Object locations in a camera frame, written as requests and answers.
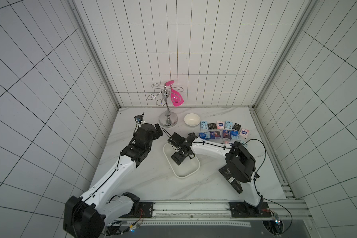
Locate white storage box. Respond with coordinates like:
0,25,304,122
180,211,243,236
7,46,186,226
163,143,200,179

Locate blue white tissue pack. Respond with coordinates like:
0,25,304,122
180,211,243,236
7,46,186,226
198,131,211,140

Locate light blue tissue pack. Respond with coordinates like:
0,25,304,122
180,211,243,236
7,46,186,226
200,121,209,131

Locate blue red tissue pack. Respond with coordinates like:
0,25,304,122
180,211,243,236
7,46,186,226
209,131,221,139

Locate small black tissue pack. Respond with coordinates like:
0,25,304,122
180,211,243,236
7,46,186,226
208,123,218,130

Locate pink Tempo side pack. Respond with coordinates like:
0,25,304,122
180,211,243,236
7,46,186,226
216,121,225,130

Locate blue orange tissue pack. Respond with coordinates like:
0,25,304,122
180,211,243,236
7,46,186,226
222,130,232,140

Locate black Face tissue pack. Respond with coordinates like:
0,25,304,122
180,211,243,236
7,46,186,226
232,123,242,131

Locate pink white tissue pack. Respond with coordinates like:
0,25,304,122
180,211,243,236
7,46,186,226
239,128,250,139

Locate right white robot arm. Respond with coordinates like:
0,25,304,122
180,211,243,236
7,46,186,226
168,133,263,217

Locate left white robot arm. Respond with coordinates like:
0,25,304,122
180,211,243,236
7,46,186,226
63,123,163,238

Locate white ceramic bowl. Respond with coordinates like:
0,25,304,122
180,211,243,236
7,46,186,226
184,113,201,127

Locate chrome hook stand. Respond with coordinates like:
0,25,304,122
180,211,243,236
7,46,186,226
147,83,183,128

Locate black packaged item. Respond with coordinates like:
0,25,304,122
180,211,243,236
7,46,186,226
218,165,243,194

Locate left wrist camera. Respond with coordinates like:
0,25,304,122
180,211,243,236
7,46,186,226
134,115,144,123

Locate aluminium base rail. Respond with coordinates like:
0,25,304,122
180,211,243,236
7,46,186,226
94,198,312,228

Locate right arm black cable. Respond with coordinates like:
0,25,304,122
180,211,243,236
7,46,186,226
202,139,267,185

